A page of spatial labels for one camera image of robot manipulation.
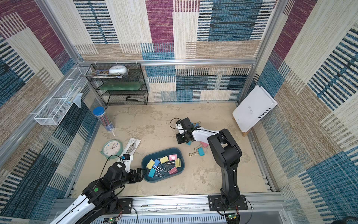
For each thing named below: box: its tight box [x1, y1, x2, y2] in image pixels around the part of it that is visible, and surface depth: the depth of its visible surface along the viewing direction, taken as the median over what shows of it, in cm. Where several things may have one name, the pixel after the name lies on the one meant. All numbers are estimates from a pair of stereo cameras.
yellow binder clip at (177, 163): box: [175, 157, 182, 168], surface depth 87 cm
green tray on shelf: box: [96, 80, 144, 91], surface depth 103 cm
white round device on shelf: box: [109, 65, 128, 76], surface depth 91 cm
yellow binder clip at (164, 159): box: [159, 155, 169, 164], surface depth 90 cm
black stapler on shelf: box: [125, 96, 145, 102], surface depth 112 cm
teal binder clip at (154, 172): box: [147, 168, 165, 178], surface depth 85 cm
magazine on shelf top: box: [79, 69, 130, 79], surface depth 82 cm
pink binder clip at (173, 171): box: [168, 166, 179, 175], surface depth 85 cm
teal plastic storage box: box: [141, 147, 186, 184], surface depth 87 cm
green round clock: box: [100, 139, 124, 161], surface depth 94 cm
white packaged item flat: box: [117, 137, 142, 162], surface depth 98 cm
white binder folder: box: [232, 84, 278, 133], surface depth 91 cm
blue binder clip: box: [152, 158, 161, 169], surface depth 88 cm
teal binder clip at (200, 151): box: [188, 146, 205, 157], surface depth 95 cm
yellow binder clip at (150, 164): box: [145, 159, 155, 170], surface depth 86 cm
